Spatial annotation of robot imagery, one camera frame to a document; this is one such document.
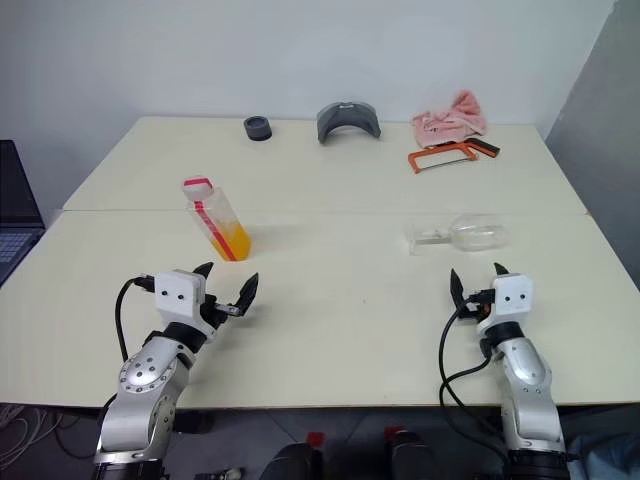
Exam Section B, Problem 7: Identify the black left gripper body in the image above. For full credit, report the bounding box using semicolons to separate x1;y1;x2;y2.
199;294;243;331

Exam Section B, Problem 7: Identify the red and white bottle cap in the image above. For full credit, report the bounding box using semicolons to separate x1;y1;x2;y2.
180;175;214;202

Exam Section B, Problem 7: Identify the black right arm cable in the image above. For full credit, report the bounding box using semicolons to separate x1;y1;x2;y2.
437;292;509;454

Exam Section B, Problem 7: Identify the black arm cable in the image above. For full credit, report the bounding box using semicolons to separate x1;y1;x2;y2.
115;273;157;362
437;292;509;454

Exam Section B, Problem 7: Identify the pink towel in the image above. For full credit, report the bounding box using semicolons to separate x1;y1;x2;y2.
410;89;489;149

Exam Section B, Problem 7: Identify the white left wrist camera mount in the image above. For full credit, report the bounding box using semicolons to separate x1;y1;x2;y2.
153;268;224;346

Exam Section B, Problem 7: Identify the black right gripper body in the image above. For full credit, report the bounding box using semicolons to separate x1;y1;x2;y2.
460;288;497;325

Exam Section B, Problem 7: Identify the grey partition panel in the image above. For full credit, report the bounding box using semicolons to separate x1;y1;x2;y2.
543;0;640;301

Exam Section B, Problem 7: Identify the bottle with orange liquid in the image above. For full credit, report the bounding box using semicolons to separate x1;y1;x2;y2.
185;186;253;263

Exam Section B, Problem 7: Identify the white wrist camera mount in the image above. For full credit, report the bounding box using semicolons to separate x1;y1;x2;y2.
153;268;224;346
476;274;536;332

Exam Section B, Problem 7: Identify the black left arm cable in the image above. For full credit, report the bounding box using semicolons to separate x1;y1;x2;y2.
115;273;157;362

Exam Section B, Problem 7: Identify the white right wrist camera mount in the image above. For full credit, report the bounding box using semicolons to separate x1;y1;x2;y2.
476;274;536;332

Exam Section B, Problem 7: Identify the black laptop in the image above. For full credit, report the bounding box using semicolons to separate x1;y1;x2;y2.
0;139;47;290

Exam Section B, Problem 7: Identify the grey curved visor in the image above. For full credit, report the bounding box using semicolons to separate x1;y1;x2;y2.
315;100;383;148

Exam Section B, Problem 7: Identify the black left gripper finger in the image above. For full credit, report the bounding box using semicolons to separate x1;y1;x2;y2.
192;261;214;291
233;272;260;318

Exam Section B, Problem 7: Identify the dark rounded shape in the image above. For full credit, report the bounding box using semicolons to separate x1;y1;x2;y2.
271;431;327;480

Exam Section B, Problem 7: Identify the blue cloth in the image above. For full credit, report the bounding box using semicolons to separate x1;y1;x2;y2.
568;431;640;480

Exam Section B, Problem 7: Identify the orange hacksaw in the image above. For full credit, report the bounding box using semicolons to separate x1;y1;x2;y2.
406;136;503;177

